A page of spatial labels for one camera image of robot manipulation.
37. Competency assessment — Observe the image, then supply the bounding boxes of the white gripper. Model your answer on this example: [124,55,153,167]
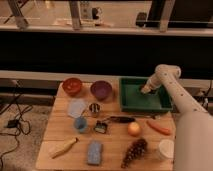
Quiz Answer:
[141,75,161,94]

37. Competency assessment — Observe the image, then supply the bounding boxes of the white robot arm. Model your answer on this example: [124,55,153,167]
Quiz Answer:
[141,64,213,171]

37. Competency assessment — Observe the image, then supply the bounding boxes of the green plastic tray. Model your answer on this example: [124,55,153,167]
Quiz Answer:
[119,77,173,113]

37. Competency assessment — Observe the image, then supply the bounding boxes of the orange carrot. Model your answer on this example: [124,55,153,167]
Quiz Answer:
[146,120,171,135]

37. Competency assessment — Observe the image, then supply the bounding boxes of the orange round fruit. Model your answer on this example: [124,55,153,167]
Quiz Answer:
[127,122,141,136]

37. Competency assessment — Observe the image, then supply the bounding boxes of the purple bowl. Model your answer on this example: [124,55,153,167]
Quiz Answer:
[90,80,112,100]

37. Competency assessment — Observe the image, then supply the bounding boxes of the white round container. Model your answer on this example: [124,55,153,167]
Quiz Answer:
[157,139,174,161]

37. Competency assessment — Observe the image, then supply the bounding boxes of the small metal cup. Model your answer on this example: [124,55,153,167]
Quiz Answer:
[89,103,100,117]

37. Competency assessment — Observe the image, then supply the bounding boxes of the brown pine cone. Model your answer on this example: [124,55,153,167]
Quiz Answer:
[121,138,148,168]

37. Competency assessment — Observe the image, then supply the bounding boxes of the black binder clip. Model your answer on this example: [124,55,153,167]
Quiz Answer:
[94,121,108,134]

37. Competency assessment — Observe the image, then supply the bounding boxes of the light blue cloth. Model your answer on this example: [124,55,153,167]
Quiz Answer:
[68,98,87,118]

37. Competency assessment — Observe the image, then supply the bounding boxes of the red bowl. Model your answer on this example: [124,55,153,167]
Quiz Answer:
[62,78,82,96]

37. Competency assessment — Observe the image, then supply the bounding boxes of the blue cup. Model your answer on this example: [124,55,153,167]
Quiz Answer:
[74,117,87,133]

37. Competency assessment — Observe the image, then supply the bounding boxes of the wooden board table top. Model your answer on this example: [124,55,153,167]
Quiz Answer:
[36,88,173,171]

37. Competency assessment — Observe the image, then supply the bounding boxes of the blue sponge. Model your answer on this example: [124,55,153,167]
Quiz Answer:
[87,140,103,165]

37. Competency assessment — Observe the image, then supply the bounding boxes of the black floor cables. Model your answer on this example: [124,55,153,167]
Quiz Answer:
[0,79,34,171]

